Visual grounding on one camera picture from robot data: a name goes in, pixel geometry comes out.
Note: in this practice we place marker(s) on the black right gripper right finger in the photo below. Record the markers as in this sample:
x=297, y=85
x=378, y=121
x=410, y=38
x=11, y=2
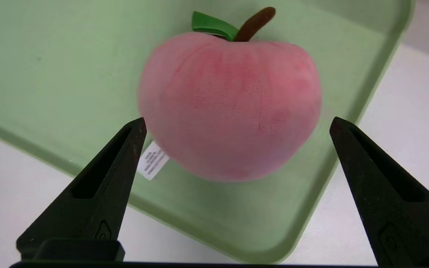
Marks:
x=389, y=201

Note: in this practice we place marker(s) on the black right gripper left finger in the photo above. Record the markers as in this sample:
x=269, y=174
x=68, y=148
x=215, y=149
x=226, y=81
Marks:
x=99, y=193

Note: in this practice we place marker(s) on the pink plush peach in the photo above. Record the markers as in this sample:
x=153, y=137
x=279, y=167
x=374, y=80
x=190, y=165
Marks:
x=229, y=108

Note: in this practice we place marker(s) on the light green plastic tray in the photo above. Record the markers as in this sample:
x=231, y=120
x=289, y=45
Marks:
x=50, y=82

